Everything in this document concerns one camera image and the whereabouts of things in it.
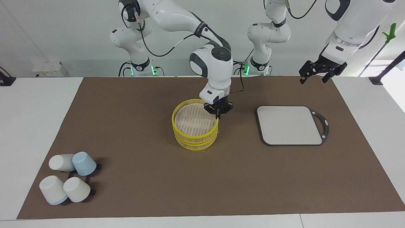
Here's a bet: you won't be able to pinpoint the yellow rimmed bamboo steamer lid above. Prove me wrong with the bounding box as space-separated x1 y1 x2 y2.
171 98 220 144

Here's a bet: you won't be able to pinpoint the yellow rimmed bamboo steamer basket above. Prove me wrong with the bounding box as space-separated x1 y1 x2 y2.
174 126 219 151

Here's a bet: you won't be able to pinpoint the white cutting board grey rim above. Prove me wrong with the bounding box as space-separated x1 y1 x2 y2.
255 105 330 147

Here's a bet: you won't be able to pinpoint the black angled stand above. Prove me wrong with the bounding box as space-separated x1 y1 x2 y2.
368 50 405 86

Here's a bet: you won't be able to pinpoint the green clip on rod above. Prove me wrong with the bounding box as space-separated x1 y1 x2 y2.
358 22 397 78

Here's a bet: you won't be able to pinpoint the brown table mat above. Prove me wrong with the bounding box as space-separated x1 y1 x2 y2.
16 76 405 220

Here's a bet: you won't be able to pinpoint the light blue plastic cup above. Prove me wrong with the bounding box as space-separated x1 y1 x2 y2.
72 151 97 176

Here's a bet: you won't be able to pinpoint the black cup rack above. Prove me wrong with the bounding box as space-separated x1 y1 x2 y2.
65 163 102 197

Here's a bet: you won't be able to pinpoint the cream plastic cup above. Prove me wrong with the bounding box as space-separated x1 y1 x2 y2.
63 176 91 203

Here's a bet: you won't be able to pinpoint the white cup with blue rim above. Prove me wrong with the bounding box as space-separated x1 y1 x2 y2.
39 175 69 206
48 154 76 172

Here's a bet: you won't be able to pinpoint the white cardboard boxes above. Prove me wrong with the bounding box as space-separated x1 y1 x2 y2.
31 61 69 78

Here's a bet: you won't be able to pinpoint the black table clamp device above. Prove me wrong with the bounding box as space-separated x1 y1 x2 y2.
0 66 16 87

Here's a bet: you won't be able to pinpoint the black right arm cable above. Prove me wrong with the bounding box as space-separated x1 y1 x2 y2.
134 5 246 94

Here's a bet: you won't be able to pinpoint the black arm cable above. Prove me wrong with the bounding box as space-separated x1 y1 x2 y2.
264 0 381 50
134 5 246 94

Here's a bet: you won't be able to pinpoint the black base cable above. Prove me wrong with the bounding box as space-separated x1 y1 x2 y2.
118 61 133 77
233 60 247 76

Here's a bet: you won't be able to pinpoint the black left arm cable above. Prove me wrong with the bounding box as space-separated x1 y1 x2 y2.
264 0 381 50

